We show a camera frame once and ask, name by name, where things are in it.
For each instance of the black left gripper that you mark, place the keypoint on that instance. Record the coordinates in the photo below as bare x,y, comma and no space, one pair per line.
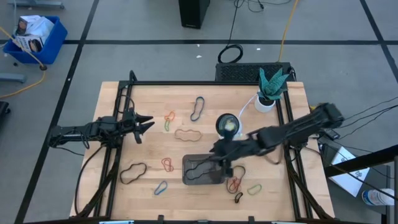
127,123

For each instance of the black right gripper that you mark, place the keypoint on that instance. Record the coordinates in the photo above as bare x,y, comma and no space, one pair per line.
228,149

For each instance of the red rubber band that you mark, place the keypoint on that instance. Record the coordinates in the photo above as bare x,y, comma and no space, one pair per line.
237,183
168,169

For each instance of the large tan rubber band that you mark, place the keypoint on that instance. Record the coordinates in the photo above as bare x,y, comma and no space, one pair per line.
175,134

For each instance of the small blue rubber band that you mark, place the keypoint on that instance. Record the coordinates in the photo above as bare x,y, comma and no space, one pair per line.
165,184

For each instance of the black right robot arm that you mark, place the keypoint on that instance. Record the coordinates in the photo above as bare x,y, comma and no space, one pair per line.
295,127

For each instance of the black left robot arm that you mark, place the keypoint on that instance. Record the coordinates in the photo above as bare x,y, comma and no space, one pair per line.
77,130

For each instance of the small green rubber band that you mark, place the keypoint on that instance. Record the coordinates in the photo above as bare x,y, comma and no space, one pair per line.
166,127

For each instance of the small orange rubber band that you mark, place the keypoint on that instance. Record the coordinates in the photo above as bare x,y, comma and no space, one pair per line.
172,113

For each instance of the small black rubber band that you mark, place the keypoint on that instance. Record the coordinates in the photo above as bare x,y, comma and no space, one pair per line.
237,199

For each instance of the translucent grey plastic bin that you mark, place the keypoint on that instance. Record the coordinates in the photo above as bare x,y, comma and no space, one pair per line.
190,161

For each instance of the large blue rubber band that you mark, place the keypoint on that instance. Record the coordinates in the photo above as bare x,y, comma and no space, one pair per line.
203,104

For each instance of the black tray with orange tool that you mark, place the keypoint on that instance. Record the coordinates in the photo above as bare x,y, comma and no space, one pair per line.
244,171

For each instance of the white lamp with black rim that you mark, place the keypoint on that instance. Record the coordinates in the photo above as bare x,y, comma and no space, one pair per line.
228,124

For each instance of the black table edge clamp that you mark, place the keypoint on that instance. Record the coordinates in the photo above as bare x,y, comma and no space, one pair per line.
250,219
160,218

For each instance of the snake plant in white pot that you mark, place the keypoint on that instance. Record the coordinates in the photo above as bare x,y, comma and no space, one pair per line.
264,105

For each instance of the black mesh computer case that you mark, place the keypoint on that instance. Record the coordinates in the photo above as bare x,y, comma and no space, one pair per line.
245,72

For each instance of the blue plastic tote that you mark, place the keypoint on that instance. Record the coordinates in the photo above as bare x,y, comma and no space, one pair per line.
53,46

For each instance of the black tower box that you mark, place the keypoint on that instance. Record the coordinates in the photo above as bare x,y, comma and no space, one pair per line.
193,12

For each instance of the white paper box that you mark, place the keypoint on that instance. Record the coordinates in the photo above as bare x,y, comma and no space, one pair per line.
349,177

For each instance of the black beam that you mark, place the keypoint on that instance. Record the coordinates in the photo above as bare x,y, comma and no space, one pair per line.
360,161

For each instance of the white printed carton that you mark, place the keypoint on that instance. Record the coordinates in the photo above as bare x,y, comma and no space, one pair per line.
28,43
34,26

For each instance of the white bottle with blue label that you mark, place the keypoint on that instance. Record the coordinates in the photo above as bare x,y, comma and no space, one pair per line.
377,197

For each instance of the black aluminium table frame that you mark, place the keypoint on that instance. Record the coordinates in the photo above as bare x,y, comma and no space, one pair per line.
202,83

